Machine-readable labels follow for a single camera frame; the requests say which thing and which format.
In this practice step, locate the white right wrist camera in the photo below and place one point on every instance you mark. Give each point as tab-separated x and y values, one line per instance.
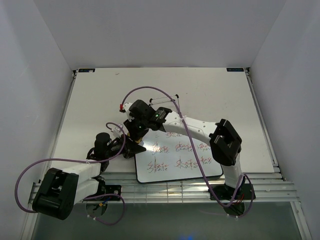
125	108

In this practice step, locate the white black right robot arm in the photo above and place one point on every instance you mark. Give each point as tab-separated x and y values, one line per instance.
216	145

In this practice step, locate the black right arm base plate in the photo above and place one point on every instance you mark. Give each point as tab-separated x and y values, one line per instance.
224	192

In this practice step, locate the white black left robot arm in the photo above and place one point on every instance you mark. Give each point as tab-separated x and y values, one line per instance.
61	189

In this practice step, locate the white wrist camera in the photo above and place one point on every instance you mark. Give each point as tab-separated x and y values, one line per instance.
117	131
125	108

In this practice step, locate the yellow bone-shaped eraser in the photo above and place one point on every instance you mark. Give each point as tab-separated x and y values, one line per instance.
137	141

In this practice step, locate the folding metal easel stand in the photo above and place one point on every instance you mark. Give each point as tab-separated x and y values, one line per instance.
164	99

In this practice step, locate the blue left corner label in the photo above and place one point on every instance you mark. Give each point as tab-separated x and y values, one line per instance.
86	70

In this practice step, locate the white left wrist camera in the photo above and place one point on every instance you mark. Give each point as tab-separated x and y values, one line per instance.
117	131

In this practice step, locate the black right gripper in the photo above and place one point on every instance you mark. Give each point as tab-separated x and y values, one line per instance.
135	134

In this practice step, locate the blue right corner label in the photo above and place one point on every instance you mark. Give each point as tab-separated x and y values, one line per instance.
234	69

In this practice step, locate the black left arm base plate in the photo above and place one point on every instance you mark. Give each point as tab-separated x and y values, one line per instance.
105	193

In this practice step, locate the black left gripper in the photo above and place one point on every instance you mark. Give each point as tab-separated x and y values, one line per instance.
131	148

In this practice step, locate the blue corner label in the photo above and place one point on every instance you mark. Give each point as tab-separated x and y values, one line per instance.
234	69
86	70

